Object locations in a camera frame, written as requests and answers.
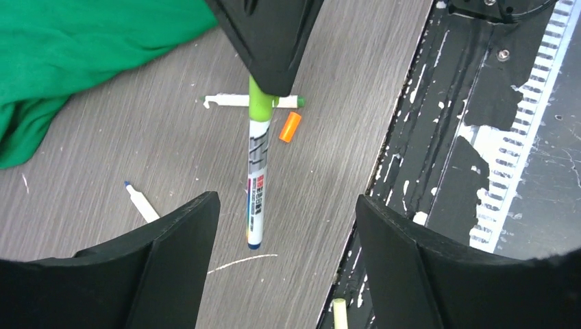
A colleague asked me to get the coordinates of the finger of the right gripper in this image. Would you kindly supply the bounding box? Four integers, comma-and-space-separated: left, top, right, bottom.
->
206, 1, 264, 89
236, 1, 323, 97

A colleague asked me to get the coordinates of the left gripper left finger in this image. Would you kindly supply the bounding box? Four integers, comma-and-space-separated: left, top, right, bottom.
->
1, 191, 221, 328

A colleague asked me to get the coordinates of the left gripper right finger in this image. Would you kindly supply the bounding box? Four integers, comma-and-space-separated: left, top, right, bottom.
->
356, 195, 580, 328

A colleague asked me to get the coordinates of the white marker green tip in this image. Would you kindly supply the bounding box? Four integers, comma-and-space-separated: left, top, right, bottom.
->
200, 93, 306, 109

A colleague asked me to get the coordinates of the green pen cap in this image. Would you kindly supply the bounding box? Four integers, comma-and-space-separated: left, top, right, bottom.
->
249, 76, 277, 122

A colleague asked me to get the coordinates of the white marker blue tip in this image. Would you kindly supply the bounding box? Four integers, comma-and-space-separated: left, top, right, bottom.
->
124, 181, 160, 223

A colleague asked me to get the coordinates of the yellow pen cap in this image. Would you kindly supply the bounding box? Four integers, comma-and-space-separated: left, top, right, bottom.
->
332, 298, 348, 329

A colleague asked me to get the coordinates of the orange pen cap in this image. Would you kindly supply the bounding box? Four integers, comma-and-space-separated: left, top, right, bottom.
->
279, 112, 302, 143

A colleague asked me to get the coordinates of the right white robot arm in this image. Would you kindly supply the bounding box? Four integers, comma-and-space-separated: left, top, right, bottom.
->
207, 0, 555, 97

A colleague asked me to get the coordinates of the green cloth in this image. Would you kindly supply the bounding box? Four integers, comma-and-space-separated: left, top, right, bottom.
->
1, 1, 217, 169

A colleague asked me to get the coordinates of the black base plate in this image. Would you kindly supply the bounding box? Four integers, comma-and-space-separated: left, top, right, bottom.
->
317, 0, 559, 329

